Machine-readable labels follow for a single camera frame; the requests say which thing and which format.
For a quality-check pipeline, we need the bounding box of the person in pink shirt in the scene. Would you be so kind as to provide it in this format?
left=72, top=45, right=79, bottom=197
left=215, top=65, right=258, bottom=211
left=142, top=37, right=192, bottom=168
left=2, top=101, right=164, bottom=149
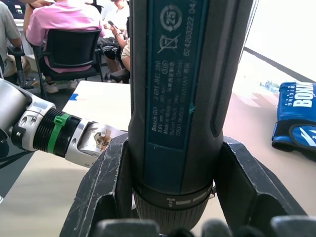
left=24, top=0, right=106, bottom=93

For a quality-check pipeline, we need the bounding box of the black office chair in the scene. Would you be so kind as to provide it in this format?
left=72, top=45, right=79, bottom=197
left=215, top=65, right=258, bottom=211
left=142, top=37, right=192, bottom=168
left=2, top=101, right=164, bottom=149
left=6, top=46, right=26, bottom=86
left=32, top=29, right=105, bottom=100

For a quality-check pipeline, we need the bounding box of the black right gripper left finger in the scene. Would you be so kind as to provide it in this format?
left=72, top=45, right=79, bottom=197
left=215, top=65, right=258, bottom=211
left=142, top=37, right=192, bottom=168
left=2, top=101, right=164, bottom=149
left=60, top=132, right=135, bottom=237

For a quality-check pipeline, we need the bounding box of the person in white shirt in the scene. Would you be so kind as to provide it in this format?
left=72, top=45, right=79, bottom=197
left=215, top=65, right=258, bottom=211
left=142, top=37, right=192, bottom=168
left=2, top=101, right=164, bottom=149
left=100, top=0, right=131, bottom=82

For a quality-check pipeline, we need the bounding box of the dark blue-grey electric screwdriver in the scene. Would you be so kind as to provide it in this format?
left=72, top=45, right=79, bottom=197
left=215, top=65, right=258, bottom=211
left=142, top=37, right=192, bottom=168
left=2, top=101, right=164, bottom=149
left=128, top=0, right=259, bottom=233

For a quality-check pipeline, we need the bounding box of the green cable tie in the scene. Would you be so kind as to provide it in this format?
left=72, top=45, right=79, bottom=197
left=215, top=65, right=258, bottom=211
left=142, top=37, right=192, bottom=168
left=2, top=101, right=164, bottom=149
left=48, top=113, right=71, bottom=155

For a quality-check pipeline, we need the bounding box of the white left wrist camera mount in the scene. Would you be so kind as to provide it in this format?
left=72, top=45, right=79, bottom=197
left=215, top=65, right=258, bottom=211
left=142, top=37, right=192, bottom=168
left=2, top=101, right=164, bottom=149
left=65, top=118, right=129, bottom=169

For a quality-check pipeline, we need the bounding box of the blue boxing glove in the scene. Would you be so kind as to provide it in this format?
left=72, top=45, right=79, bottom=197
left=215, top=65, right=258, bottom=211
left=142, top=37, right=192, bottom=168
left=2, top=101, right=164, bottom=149
left=271, top=81, right=316, bottom=161

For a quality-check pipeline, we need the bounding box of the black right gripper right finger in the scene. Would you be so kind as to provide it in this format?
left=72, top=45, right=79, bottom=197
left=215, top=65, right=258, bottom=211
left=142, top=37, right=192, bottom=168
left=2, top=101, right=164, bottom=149
left=213, top=141, right=307, bottom=223

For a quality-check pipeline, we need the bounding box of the person in grey shirt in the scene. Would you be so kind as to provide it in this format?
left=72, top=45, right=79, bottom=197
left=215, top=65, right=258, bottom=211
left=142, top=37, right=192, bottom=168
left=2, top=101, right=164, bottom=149
left=0, top=1, right=26, bottom=78

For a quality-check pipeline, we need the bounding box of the person in beige shirt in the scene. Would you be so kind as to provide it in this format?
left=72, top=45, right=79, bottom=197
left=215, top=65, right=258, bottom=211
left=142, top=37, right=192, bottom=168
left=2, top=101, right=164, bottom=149
left=120, top=37, right=132, bottom=72

